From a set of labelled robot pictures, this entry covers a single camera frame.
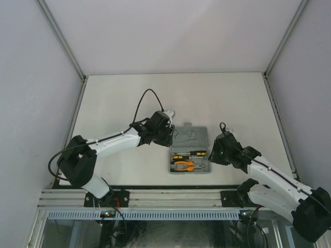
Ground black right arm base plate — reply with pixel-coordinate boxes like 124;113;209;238
220;190;263;208

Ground long black yellow screwdriver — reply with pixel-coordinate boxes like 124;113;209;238
176;150;207;157

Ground black right camera cable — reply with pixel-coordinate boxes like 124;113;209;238
219;122;331;207

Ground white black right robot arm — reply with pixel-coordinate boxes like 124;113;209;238
208;129;330;243

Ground grey plastic tool case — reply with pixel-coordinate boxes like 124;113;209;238
169;122;212;175

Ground aluminium frame post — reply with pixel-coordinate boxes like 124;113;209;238
35;0;87;81
263;0;311;77

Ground left aluminium frame post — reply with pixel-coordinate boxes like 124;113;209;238
35;0;87;81

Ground black left camera cable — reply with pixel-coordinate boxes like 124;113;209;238
48;89;165;181

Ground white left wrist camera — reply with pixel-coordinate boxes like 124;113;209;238
163;110;175;126

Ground right aluminium frame post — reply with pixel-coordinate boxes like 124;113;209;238
263;0;311;77

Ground aluminium front rail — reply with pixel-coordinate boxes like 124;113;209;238
37;189;240;210

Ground grey slotted cable duct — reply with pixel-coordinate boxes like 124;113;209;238
48;209;240;221

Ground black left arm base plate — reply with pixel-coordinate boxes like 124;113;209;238
84;190;130;208

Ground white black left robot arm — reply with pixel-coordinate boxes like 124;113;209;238
57;110;175;207

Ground orange black pliers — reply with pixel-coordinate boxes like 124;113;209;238
171;161;205;172

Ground short yellow black screwdriver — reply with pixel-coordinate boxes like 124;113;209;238
172;155;190;160

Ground black camera cable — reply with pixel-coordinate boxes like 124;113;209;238
48;89;165;181
219;122;331;207

